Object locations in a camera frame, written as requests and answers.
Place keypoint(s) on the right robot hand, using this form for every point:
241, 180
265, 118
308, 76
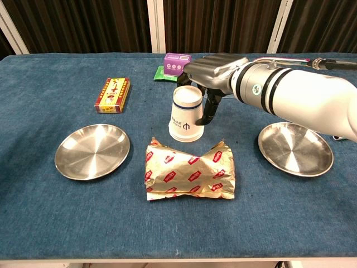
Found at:
214, 71

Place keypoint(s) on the blue table cloth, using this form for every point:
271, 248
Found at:
181, 223

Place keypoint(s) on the red yellow cardboard box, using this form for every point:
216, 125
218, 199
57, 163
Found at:
113, 95

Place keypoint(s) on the white green marker pen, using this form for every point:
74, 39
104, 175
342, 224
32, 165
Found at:
337, 138

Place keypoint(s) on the round stainless steel plate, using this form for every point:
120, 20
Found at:
295, 150
92, 152

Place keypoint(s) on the snack wrapper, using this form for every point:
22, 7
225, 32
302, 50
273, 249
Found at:
189, 170

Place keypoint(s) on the white frame post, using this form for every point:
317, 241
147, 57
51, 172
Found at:
156, 25
279, 28
12, 30

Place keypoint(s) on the dark pleated curtain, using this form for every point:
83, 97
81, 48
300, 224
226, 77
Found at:
323, 25
5, 46
83, 25
220, 25

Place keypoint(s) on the small purple box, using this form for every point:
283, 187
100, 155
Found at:
174, 64

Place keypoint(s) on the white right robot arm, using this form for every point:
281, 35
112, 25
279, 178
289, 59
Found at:
301, 92

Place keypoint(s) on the white paper cup blue band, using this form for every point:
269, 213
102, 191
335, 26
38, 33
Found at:
185, 117

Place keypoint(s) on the green flat packet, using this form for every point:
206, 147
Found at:
160, 74

